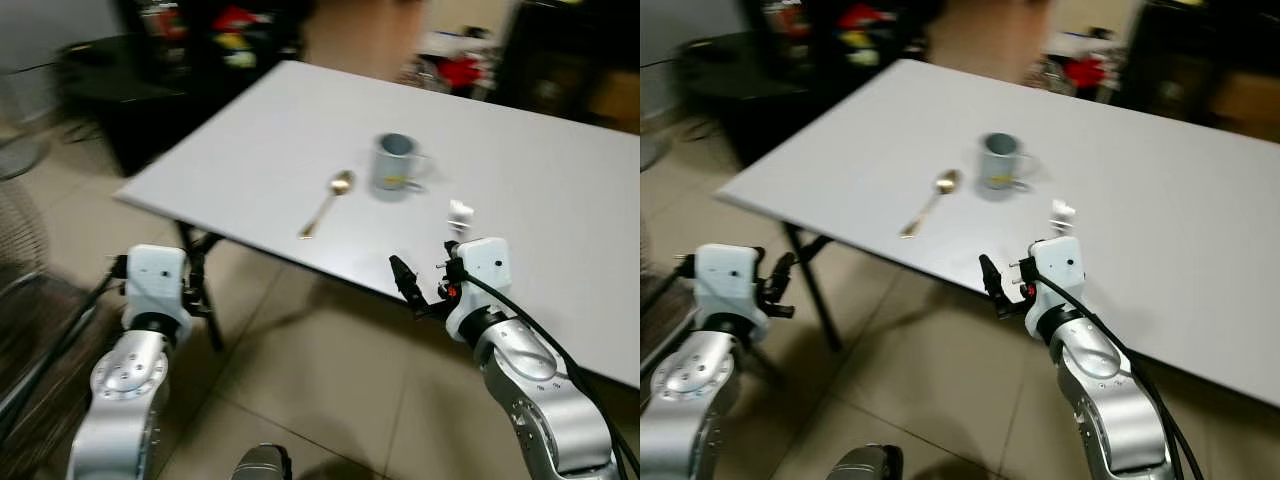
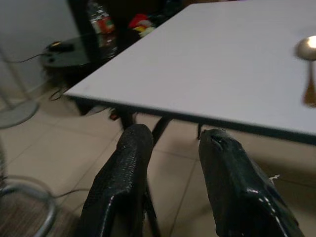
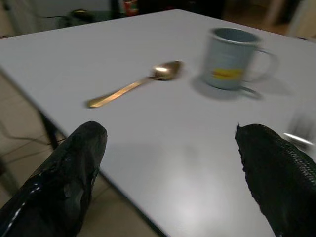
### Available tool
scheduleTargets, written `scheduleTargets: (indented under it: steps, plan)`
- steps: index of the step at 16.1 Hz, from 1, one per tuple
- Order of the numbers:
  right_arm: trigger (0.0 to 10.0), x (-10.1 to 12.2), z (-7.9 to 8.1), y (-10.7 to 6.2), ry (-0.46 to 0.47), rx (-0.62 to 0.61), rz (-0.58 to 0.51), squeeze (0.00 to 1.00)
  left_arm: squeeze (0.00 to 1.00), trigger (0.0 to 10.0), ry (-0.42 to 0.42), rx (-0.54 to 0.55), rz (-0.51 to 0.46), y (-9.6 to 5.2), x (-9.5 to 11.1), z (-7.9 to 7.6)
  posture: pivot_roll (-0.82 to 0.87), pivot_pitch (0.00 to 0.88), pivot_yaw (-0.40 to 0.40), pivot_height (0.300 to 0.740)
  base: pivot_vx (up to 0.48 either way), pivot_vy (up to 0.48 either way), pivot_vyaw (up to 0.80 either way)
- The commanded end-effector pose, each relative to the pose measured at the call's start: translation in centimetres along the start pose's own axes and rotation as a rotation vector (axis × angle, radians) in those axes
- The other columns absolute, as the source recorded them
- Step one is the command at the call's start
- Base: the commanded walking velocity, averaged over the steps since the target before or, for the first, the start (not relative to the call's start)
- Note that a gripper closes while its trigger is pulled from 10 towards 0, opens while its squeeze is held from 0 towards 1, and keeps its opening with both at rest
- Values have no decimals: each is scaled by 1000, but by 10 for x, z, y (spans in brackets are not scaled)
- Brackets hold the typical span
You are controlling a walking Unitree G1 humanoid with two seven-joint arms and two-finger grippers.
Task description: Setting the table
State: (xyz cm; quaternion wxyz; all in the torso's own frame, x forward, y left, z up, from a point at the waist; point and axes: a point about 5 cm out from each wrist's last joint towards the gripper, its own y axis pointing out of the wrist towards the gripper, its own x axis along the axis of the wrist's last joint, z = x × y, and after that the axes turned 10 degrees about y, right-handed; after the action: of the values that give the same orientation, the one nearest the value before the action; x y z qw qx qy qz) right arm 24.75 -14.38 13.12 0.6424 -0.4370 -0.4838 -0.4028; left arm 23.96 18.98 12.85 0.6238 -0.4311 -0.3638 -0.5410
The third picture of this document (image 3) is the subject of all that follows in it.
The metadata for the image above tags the red and green packet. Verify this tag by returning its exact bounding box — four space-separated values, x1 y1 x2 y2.
124 0 138 15

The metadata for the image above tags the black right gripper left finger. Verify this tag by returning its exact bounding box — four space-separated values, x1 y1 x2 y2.
0 120 108 237

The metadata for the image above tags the black bundle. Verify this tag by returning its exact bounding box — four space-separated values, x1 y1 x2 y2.
70 9 95 22

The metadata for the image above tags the grey mug with yellow print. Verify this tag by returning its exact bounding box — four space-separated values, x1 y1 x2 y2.
201 27 278 91

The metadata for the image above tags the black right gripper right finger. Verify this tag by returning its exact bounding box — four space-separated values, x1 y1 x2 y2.
235 123 316 237

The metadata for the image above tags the black table leg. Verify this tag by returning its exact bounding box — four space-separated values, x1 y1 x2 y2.
39 108 59 150

